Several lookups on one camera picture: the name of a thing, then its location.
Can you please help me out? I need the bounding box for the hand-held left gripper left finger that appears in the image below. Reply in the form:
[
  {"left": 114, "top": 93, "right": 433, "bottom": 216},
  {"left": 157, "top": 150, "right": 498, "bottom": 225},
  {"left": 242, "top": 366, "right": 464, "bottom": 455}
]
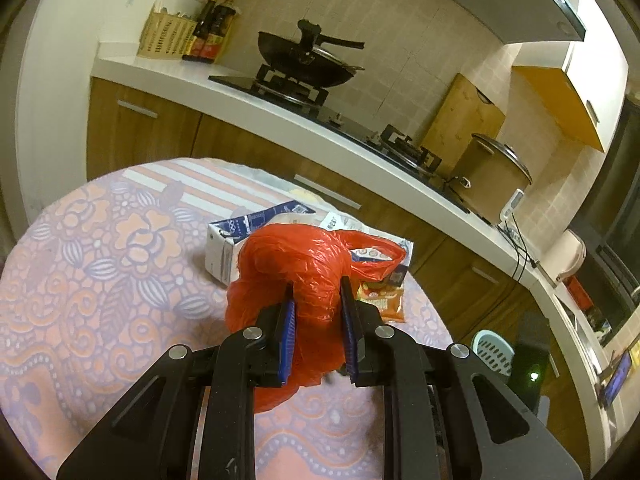
[{"left": 56, "top": 282, "right": 301, "bottom": 480}]

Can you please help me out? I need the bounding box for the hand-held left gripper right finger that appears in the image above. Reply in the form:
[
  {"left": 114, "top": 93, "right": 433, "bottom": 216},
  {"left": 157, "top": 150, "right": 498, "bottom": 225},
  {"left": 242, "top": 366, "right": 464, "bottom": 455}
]
[{"left": 340, "top": 276, "right": 586, "bottom": 480}]

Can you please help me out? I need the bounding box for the orange snack packet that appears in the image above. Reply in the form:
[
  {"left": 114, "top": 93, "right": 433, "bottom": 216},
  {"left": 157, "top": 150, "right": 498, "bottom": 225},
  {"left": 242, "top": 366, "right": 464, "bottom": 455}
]
[{"left": 356, "top": 280, "right": 406, "bottom": 323}]

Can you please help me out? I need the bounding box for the red plastic bag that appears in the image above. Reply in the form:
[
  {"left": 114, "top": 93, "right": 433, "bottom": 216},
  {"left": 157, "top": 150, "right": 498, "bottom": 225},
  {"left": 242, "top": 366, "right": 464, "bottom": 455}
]
[{"left": 223, "top": 224, "right": 407, "bottom": 413}]

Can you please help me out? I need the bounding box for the white and blue milk carton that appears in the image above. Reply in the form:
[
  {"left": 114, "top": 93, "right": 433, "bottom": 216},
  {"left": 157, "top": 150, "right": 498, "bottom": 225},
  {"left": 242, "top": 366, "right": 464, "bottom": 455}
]
[{"left": 204, "top": 200, "right": 317, "bottom": 286}]

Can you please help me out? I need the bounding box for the white printed wrapper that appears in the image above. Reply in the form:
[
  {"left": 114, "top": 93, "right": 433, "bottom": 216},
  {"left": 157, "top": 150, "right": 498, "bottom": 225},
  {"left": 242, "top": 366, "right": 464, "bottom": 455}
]
[{"left": 320, "top": 211, "right": 416, "bottom": 276}]

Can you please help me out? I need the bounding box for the green plastic stool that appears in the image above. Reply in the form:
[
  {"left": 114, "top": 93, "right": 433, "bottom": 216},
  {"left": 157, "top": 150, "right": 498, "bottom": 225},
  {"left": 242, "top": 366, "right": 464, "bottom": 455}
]
[{"left": 470, "top": 329, "right": 516, "bottom": 378}]

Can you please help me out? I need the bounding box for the black bin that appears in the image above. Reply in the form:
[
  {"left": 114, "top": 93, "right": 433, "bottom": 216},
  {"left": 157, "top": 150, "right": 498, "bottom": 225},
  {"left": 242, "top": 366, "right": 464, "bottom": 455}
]
[{"left": 507, "top": 310, "right": 553, "bottom": 411}]

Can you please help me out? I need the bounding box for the floral pink tablecloth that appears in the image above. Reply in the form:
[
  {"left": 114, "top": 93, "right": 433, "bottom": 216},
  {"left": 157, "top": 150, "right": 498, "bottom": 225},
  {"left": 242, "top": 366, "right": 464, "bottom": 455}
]
[{"left": 0, "top": 157, "right": 453, "bottom": 480}]

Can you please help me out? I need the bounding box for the pot with glass lid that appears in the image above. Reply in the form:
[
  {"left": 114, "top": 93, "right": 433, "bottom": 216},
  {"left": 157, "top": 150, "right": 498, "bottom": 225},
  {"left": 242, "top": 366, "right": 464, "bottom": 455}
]
[{"left": 447, "top": 132, "right": 533, "bottom": 226}]

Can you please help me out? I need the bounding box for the black gas stove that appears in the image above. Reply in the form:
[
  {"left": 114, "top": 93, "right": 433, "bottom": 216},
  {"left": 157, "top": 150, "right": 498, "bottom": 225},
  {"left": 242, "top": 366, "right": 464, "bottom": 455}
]
[{"left": 209, "top": 67, "right": 471, "bottom": 211}]

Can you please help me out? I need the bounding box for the white plastic jug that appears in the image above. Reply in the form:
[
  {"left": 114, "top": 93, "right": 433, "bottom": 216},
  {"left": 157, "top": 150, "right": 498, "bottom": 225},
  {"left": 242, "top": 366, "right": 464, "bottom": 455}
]
[{"left": 541, "top": 230, "right": 587, "bottom": 286}]

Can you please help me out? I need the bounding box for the wooden cutting board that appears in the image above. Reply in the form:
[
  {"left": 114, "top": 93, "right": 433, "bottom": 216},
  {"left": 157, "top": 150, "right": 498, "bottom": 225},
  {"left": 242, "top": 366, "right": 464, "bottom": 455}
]
[{"left": 419, "top": 72, "right": 507, "bottom": 173}]

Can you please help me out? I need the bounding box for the kitchen counter with wooden cabinets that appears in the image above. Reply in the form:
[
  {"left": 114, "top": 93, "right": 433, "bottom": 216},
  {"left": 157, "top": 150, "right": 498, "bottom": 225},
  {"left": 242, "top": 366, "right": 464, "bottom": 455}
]
[{"left": 86, "top": 52, "right": 616, "bottom": 480}]

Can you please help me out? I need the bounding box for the black wok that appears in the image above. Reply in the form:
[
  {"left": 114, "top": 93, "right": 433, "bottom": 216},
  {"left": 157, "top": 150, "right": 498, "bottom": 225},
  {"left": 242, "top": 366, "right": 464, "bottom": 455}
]
[{"left": 257, "top": 30, "right": 366, "bottom": 88}]

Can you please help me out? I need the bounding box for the glass wok lid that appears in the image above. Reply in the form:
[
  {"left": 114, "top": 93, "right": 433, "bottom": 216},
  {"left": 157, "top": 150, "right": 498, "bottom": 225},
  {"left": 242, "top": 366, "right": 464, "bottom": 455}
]
[{"left": 296, "top": 19, "right": 366, "bottom": 72}]

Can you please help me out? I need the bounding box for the dark sauce bottle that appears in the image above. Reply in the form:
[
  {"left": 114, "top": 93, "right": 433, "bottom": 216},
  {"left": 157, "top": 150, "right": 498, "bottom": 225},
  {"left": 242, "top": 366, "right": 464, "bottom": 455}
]
[
  {"left": 200, "top": 2, "right": 238, "bottom": 65},
  {"left": 182, "top": 0, "right": 221, "bottom": 61}
]

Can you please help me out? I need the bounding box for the woven basket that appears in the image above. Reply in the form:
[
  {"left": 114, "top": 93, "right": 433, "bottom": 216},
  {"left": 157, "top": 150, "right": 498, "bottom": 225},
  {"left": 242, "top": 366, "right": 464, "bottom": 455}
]
[{"left": 138, "top": 2, "right": 200, "bottom": 61}]

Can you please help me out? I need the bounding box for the white refrigerator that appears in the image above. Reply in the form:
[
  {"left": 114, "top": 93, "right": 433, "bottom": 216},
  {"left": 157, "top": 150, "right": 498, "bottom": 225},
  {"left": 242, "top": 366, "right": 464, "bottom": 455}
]
[{"left": 10, "top": 0, "right": 206, "bottom": 211}]

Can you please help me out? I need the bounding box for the range hood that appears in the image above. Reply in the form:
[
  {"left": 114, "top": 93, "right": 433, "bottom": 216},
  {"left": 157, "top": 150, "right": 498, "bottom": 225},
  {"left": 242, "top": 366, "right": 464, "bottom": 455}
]
[{"left": 390, "top": 0, "right": 586, "bottom": 43}]

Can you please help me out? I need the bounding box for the black cable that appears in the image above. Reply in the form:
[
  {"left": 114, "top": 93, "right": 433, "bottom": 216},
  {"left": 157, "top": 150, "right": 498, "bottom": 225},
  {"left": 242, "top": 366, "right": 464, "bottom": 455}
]
[{"left": 497, "top": 215, "right": 541, "bottom": 281}]

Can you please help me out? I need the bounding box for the yellow and white wall cabinet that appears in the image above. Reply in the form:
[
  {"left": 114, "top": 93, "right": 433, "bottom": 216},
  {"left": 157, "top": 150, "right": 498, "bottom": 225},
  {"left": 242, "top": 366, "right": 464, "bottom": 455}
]
[{"left": 511, "top": 0, "right": 630, "bottom": 153}]

